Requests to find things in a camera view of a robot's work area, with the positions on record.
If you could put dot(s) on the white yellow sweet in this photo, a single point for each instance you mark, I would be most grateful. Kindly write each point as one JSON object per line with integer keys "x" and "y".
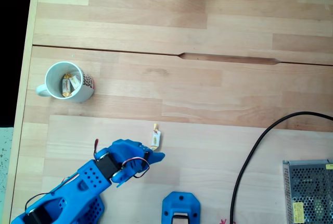
{"x": 156, "y": 139}
{"x": 75, "y": 82}

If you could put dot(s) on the white printed mug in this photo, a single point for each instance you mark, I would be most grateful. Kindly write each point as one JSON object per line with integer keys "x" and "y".
{"x": 86, "y": 92}

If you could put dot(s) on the wrapped sweet with red print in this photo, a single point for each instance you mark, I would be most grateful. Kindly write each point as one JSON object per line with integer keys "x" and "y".
{"x": 66, "y": 86}

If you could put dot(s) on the blue pole base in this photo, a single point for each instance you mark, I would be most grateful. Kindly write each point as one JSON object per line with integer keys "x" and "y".
{"x": 169, "y": 205}

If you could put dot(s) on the pale wooden base board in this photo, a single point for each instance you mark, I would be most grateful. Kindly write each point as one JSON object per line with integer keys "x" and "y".
{"x": 208, "y": 161}

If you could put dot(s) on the metal mesh power supply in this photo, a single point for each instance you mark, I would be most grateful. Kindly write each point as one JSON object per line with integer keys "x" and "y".
{"x": 309, "y": 192}

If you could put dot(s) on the wooden camera pole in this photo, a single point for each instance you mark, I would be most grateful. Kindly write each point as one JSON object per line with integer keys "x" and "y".
{"x": 180, "y": 220}

